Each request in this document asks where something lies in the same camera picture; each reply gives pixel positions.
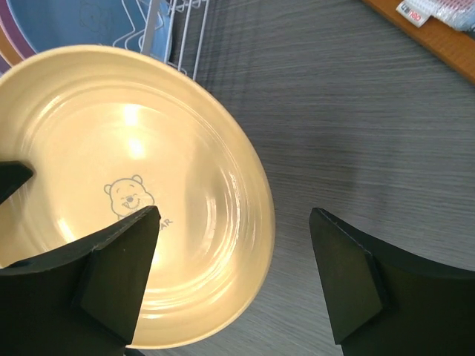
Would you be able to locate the clear plastic zip bag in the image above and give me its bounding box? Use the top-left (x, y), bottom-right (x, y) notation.
top-left (396, 0), bottom-right (474, 32)

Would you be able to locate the orange wooden shelf rack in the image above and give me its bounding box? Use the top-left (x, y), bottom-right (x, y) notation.
top-left (363, 1), bottom-right (474, 85)

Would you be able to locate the purple plate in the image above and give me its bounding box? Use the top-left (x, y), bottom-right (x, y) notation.
top-left (1, 0), bottom-right (36, 59)

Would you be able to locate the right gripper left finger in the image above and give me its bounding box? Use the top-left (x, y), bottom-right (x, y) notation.
top-left (1, 205), bottom-right (160, 355)

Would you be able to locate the blue plate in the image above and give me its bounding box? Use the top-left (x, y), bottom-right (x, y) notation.
top-left (6, 0), bottom-right (175, 62)

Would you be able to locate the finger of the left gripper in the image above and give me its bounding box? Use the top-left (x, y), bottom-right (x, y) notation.
top-left (0, 161), bottom-right (34, 204)

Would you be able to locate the white wire dish rack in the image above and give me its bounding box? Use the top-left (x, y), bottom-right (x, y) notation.
top-left (112, 1), bottom-right (211, 80)

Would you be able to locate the pink plate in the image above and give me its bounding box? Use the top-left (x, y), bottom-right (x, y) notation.
top-left (1, 28), bottom-right (23, 66)

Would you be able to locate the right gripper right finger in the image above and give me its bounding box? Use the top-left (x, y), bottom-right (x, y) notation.
top-left (309, 208), bottom-right (474, 355)

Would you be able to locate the orange plate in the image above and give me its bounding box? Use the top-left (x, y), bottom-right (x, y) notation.
top-left (0, 53), bottom-right (12, 73)

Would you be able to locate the yellow bear plate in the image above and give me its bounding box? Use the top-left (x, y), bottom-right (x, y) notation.
top-left (1, 45), bottom-right (275, 349)

